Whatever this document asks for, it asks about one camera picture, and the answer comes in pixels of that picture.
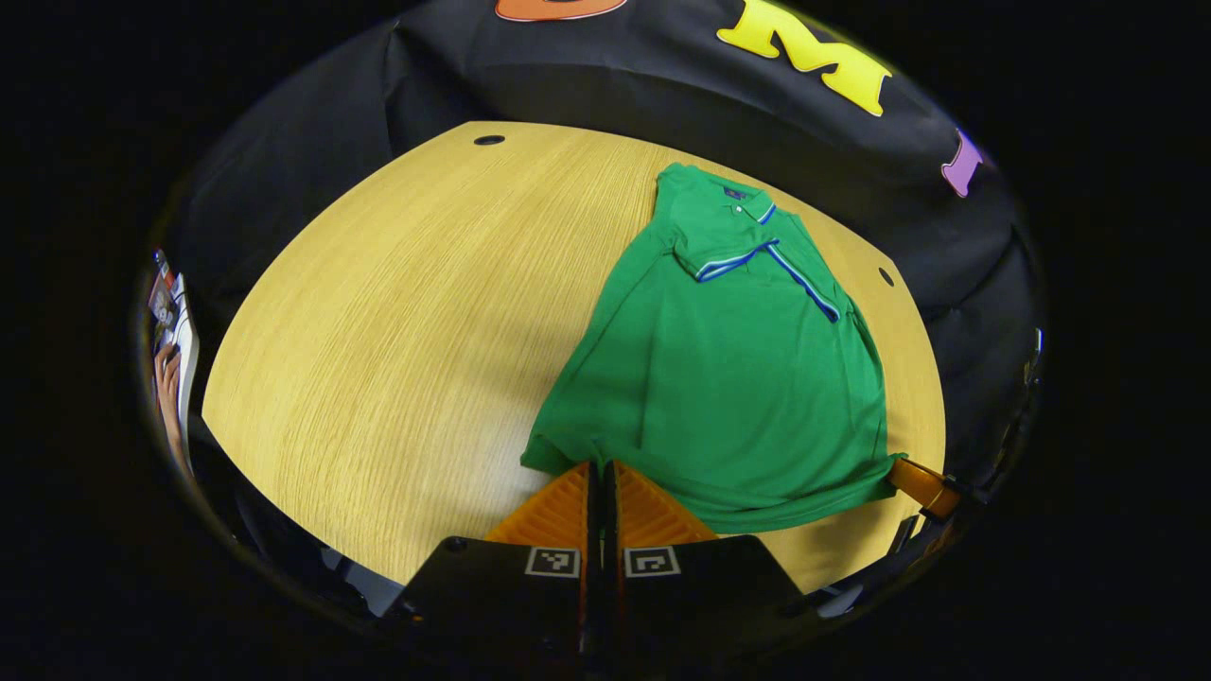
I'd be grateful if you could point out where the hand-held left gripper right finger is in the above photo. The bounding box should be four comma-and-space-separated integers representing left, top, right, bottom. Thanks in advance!
605, 461, 812, 663

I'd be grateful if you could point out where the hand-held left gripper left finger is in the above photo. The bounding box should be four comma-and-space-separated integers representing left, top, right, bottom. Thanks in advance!
395, 461, 600, 663

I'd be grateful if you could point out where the green T-shirt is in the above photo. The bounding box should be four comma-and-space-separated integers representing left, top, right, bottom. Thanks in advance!
520, 163, 904, 533

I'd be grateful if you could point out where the black backdrop cloth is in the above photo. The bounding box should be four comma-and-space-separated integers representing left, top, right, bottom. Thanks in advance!
156, 0, 1042, 493

